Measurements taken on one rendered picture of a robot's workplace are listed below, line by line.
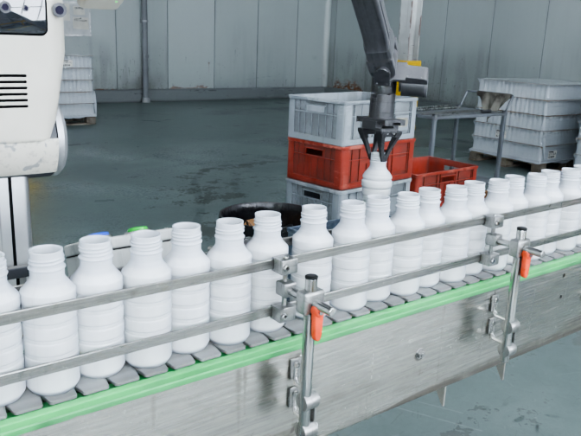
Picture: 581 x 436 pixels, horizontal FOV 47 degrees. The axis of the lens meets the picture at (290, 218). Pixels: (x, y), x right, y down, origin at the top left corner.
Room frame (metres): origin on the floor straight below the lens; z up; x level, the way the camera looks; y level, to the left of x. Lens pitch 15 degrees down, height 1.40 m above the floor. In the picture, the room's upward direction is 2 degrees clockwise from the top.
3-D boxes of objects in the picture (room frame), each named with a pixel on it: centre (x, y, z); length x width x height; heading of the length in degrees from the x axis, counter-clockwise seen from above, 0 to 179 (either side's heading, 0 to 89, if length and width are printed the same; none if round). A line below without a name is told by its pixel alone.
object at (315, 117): (3.62, -0.31, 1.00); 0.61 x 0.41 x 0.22; 135
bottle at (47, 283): (0.70, 0.27, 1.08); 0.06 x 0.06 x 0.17
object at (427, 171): (4.13, -0.81, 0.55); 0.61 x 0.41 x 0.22; 131
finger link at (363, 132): (1.56, -0.19, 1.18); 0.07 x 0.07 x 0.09; 38
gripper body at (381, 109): (1.56, -0.20, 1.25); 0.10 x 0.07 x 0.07; 38
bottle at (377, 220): (1.02, -0.14, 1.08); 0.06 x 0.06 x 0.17
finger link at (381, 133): (1.55, -0.20, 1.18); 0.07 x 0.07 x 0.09; 38
